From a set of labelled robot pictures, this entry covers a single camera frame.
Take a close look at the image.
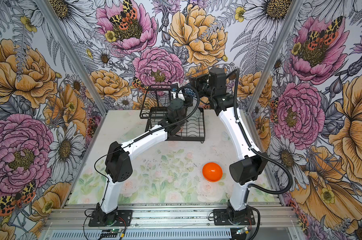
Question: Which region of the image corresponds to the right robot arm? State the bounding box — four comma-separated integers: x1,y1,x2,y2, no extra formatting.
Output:
190,68,266,225

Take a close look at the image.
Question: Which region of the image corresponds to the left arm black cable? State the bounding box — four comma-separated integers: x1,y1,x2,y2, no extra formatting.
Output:
93,85,200,217

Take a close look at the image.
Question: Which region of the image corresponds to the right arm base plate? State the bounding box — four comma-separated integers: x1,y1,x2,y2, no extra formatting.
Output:
213,208,255,226

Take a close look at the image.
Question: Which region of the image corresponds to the aluminium front rail frame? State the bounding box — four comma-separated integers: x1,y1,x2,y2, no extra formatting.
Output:
40,203,305,240

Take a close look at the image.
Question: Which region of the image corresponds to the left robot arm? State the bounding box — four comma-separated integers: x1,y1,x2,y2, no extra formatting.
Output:
92,94,198,226

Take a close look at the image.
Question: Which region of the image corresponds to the black wire dish rack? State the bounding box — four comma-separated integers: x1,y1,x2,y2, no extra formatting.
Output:
134,85,205,143

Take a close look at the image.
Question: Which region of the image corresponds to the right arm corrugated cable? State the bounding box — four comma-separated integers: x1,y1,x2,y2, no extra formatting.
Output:
231,68,293,240

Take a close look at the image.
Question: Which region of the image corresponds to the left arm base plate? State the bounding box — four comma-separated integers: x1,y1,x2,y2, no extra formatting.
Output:
89,209,133,227

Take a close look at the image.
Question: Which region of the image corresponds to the plain orange bowl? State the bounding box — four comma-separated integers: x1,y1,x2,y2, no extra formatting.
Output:
202,162,223,183

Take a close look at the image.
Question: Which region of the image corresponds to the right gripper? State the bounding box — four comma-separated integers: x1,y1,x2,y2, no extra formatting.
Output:
189,73,215,99

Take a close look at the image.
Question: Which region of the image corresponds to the green circuit board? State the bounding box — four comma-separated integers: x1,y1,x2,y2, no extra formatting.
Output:
101,229,125,237

